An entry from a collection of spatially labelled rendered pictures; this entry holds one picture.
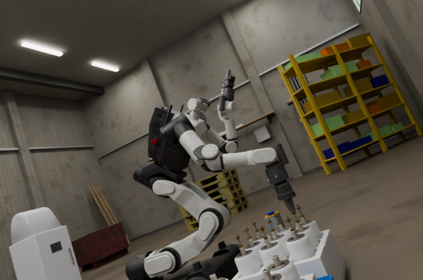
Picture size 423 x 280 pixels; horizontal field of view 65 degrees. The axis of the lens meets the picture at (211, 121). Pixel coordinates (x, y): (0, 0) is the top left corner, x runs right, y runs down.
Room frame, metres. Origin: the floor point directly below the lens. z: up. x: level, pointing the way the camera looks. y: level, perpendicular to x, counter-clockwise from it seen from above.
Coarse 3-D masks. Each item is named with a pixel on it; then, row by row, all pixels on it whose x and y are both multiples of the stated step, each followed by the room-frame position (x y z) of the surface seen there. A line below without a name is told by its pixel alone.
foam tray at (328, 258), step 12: (324, 240) 1.50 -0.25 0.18; (324, 252) 1.40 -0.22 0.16; (336, 252) 1.59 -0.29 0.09; (300, 264) 1.34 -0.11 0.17; (312, 264) 1.32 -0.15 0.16; (324, 264) 1.33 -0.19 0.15; (336, 264) 1.50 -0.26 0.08; (240, 276) 1.51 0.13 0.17; (252, 276) 1.41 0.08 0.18; (300, 276) 1.34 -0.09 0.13; (336, 276) 1.42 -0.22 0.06
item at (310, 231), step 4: (308, 228) 1.49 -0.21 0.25; (312, 228) 1.50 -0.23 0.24; (300, 232) 1.48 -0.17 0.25; (304, 232) 1.47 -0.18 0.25; (308, 232) 1.48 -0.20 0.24; (312, 232) 1.49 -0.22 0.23; (308, 236) 1.47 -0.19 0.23; (312, 236) 1.48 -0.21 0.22; (312, 240) 1.48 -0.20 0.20; (316, 240) 1.49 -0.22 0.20; (312, 244) 1.47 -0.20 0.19; (316, 244) 1.48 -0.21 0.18
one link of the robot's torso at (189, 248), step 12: (204, 216) 1.82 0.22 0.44; (216, 216) 1.81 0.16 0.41; (204, 228) 1.82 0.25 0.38; (216, 228) 1.81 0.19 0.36; (180, 240) 2.04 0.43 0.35; (192, 240) 1.91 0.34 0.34; (204, 240) 1.84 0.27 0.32; (180, 252) 1.94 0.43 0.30; (192, 252) 1.92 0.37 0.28; (180, 264) 1.95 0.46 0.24
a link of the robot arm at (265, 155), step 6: (252, 150) 1.47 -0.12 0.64; (258, 150) 1.46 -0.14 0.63; (264, 150) 1.46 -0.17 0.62; (270, 150) 1.46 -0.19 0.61; (246, 156) 1.49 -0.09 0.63; (252, 156) 1.47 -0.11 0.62; (258, 156) 1.46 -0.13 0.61; (264, 156) 1.46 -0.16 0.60; (270, 156) 1.46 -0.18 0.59; (276, 156) 1.46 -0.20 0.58; (252, 162) 1.47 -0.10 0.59; (258, 162) 1.47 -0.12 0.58; (264, 162) 1.47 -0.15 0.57; (270, 162) 1.48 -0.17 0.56
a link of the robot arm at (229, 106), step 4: (220, 96) 2.08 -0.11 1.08; (224, 96) 2.09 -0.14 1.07; (228, 96) 2.09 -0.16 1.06; (232, 96) 2.11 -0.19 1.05; (220, 100) 2.08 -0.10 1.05; (224, 100) 2.09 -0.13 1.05; (228, 100) 2.11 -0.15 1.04; (232, 100) 2.13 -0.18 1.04; (220, 104) 2.08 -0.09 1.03; (224, 104) 2.11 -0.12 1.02; (228, 104) 2.08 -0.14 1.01; (232, 104) 2.08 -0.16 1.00; (236, 104) 2.11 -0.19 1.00; (220, 108) 2.08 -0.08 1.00; (224, 108) 2.11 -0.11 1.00; (228, 108) 2.09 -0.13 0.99; (232, 108) 2.08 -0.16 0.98; (236, 108) 2.11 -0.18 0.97; (224, 112) 2.14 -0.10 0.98
